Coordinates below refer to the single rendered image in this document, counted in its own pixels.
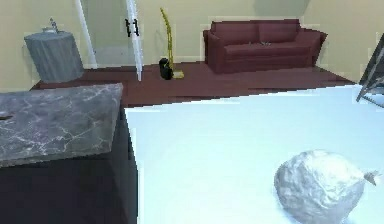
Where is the white table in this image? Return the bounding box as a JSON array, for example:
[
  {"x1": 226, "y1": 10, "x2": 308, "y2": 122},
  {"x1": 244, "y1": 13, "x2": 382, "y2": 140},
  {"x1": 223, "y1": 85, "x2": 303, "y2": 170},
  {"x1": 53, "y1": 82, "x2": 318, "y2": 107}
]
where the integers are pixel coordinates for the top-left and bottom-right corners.
[{"x1": 124, "y1": 84, "x2": 384, "y2": 224}]

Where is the yellow and black vacuum cleaner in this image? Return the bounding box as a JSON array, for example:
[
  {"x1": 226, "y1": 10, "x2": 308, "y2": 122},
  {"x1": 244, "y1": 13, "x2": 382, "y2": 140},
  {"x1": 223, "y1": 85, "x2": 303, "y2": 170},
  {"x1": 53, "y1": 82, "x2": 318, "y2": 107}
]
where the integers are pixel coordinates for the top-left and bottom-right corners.
[{"x1": 158, "y1": 7, "x2": 185, "y2": 81}]

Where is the white room door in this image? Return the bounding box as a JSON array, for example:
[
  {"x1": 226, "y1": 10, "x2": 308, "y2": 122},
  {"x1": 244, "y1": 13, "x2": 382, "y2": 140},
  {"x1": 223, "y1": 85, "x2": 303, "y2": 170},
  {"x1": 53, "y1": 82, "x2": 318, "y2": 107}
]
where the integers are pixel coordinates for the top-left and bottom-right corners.
[{"x1": 125, "y1": 0, "x2": 144, "y2": 82}]

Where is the dark red sofa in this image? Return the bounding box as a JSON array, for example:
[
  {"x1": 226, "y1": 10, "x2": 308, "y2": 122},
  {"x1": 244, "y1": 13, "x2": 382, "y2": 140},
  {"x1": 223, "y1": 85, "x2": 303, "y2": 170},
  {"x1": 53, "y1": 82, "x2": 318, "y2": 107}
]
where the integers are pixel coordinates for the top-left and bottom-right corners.
[{"x1": 202, "y1": 18, "x2": 328, "y2": 75}]

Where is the grey marble top counter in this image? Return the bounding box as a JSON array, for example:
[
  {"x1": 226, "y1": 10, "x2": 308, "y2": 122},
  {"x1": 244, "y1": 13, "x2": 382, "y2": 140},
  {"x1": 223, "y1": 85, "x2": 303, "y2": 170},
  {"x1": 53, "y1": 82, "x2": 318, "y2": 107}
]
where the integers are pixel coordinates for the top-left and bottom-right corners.
[{"x1": 0, "y1": 83, "x2": 138, "y2": 224}]

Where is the white tied garbage bag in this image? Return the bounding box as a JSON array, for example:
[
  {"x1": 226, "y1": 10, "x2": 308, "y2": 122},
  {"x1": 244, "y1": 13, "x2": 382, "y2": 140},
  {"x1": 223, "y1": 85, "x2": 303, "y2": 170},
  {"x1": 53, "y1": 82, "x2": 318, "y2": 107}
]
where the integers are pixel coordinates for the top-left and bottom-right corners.
[{"x1": 273, "y1": 149, "x2": 382, "y2": 224}]

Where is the grey round draped table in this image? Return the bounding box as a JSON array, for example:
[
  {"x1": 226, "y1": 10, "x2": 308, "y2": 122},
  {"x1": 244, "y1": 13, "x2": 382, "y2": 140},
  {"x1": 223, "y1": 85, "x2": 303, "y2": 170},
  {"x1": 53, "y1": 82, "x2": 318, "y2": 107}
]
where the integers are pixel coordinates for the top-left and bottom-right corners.
[{"x1": 23, "y1": 30, "x2": 85, "y2": 84}]

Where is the grey ornament on round table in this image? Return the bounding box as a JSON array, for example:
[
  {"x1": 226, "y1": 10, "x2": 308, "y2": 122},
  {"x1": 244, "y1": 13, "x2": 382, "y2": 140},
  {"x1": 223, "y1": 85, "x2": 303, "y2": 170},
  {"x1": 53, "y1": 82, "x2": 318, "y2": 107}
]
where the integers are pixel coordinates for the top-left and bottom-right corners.
[{"x1": 42, "y1": 17, "x2": 64, "y2": 34}]

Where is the grey metal rack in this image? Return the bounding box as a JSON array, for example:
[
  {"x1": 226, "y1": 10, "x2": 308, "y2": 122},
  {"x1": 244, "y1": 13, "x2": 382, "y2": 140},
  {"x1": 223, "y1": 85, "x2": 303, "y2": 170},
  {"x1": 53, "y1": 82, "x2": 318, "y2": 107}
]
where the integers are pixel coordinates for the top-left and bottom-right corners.
[{"x1": 355, "y1": 32, "x2": 384, "y2": 108}]

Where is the black door handle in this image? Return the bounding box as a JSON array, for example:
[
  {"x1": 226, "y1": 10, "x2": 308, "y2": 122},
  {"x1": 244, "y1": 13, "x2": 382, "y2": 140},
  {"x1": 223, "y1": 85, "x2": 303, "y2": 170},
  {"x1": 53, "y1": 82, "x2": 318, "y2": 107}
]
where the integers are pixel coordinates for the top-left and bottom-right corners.
[{"x1": 124, "y1": 18, "x2": 140, "y2": 38}]

